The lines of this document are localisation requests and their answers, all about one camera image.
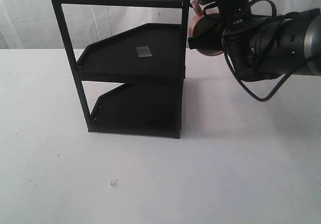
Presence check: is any grey sticker on shelf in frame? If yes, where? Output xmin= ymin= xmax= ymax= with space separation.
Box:
xmin=136 ymin=46 xmax=152 ymax=58

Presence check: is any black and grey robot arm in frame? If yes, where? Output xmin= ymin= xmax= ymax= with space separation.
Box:
xmin=188 ymin=8 xmax=320 ymax=82

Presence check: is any white backdrop curtain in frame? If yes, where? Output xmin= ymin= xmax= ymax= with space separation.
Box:
xmin=1 ymin=0 xmax=320 ymax=49

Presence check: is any small white debris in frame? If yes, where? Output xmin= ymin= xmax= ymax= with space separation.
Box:
xmin=109 ymin=179 xmax=117 ymax=187

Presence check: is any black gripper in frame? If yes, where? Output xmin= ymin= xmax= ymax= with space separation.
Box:
xmin=188 ymin=15 xmax=278 ymax=82

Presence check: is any black cable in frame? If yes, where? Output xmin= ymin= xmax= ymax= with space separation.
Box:
xmin=203 ymin=0 xmax=294 ymax=102

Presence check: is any black metal two-tier rack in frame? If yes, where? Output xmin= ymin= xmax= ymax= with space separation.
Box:
xmin=51 ymin=0 xmax=190 ymax=139

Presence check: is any pink ceramic mug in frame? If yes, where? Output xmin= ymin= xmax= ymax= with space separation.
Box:
xmin=188 ymin=0 xmax=223 ymax=57

